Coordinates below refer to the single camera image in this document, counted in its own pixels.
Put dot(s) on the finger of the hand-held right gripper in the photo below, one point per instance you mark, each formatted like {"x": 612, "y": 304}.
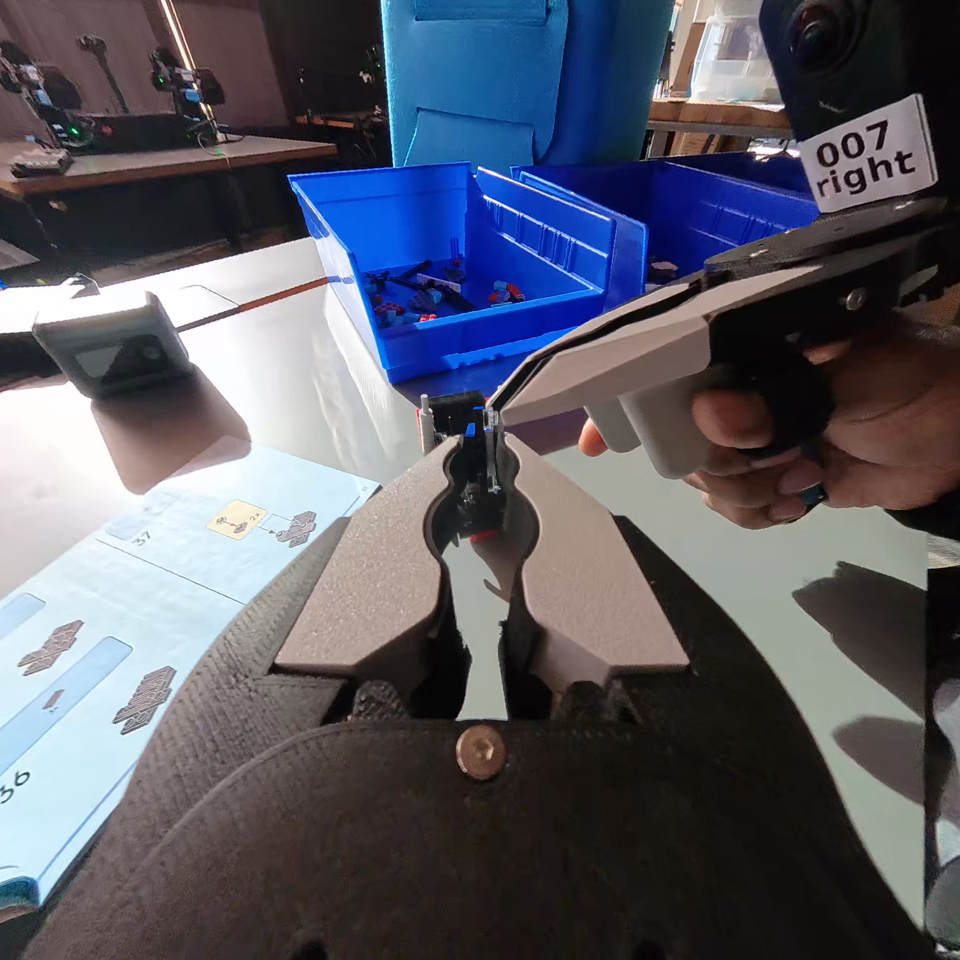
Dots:
{"x": 615, "y": 360}
{"x": 600, "y": 322}

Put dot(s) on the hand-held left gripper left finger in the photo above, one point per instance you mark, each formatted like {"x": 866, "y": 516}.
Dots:
{"x": 360, "y": 592}

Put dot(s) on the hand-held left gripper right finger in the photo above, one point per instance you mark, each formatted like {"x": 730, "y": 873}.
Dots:
{"x": 592, "y": 592}

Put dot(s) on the clear round stud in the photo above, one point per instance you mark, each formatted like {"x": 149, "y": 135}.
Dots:
{"x": 493, "y": 424}

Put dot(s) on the black brick assembly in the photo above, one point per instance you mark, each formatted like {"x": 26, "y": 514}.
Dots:
{"x": 476, "y": 457}

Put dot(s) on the toy brick truck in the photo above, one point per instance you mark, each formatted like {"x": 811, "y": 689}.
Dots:
{"x": 442, "y": 412}

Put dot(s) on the blue plastic bin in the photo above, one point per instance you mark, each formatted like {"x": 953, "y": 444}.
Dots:
{"x": 420, "y": 225}
{"x": 712, "y": 202}

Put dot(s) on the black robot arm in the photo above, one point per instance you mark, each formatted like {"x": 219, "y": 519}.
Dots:
{"x": 184, "y": 82}
{"x": 37, "y": 82}

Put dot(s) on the person's right hand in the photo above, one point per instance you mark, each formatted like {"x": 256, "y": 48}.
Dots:
{"x": 892, "y": 420}

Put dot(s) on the clear plastic storage box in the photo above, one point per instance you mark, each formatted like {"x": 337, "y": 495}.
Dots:
{"x": 731, "y": 52}

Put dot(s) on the pile of assorted toy bricks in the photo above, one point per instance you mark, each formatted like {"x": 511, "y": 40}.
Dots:
{"x": 420, "y": 296}

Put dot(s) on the light blue instruction booklet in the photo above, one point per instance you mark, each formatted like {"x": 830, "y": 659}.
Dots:
{"x": 112, "y": 600}

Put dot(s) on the blue felt bag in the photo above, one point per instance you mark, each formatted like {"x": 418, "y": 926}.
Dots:
{"x": 480, "y": 75}

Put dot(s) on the grey cube-shaped device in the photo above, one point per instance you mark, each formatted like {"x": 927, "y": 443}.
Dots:
{"x": 112, "y": 352}

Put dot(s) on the black jacket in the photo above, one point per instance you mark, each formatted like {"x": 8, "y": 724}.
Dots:
{"x": 943, "y": 825}

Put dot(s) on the brown background table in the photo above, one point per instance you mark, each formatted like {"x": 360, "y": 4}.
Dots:
{"x": 187, "y": 154}

